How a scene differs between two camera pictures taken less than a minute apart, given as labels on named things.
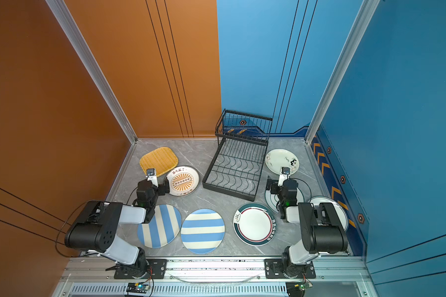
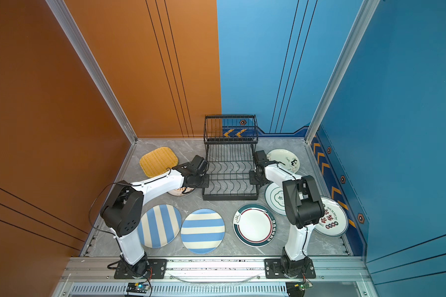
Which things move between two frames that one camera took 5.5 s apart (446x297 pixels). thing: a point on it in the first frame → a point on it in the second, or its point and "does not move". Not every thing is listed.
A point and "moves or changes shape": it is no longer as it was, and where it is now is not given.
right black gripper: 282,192 → 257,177
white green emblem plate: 272,199 does not move
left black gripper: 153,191 → 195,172
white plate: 202,231 does not move
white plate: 254,224 does not move
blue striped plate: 162,229 does not move
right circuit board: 297,289 does not move
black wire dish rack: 237,168 moves or changes shape
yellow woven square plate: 162,159 does not move
